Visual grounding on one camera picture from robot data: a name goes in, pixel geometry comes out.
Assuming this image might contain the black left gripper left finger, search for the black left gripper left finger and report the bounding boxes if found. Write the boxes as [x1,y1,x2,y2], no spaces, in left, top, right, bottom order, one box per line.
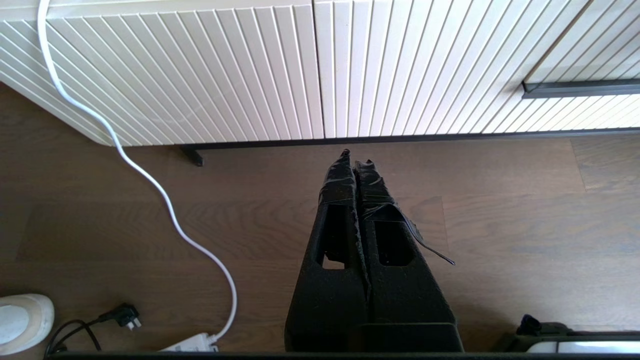
[284,148,370,351]

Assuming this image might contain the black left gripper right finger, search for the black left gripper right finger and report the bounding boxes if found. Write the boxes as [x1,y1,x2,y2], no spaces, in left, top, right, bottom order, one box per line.
[349,159,464,351]

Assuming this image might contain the black cabinet handle bar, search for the black cabinet handle bar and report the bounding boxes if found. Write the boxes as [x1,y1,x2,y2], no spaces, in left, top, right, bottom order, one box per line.
[522,78,640,100]

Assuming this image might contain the cream ribbed drawer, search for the cream ribbed drawer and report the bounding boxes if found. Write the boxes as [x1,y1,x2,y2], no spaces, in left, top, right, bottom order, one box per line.
[480,0,640,135]

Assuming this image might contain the grey black robot base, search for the grey black robot base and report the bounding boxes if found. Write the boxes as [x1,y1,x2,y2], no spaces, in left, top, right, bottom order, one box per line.
[492,313,640,354]

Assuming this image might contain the white slatted cabinet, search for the white slatted cabinet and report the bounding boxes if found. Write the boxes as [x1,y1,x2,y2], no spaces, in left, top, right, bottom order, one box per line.
[0,0,640,149]

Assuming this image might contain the white floor power strip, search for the white floor power strip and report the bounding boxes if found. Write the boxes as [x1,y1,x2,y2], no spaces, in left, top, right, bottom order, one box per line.
[159,332,221,354]

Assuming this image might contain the white round floor device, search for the white round floor device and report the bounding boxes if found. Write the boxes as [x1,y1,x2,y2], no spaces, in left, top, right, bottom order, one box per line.
[0,293,56,356]

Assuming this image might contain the black plug cord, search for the black plug cord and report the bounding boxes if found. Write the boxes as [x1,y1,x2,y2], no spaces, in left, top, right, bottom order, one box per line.
[44,302,143,356]

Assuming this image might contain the thick white cable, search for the thick white cable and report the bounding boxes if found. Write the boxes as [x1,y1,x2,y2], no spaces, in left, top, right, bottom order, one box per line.
[37,0,239,347]

